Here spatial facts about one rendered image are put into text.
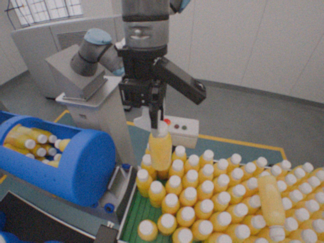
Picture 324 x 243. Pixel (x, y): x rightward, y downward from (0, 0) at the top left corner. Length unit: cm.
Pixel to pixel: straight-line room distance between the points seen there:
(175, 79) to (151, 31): 9
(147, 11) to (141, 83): 12
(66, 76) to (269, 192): 96
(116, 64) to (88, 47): 15
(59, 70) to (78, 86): 12
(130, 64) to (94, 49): 48
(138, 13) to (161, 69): 9
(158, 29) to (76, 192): 47
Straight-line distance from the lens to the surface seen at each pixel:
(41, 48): 296
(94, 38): 73
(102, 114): 85
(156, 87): 26
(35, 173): 60
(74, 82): 80
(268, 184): 57
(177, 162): 57
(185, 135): 65
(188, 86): 26
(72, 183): 49
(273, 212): 54
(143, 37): 23
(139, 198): 71
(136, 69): 28
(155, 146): 38
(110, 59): 73
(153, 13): 23
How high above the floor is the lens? 157
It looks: 44 degrees down
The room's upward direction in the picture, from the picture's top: straight up
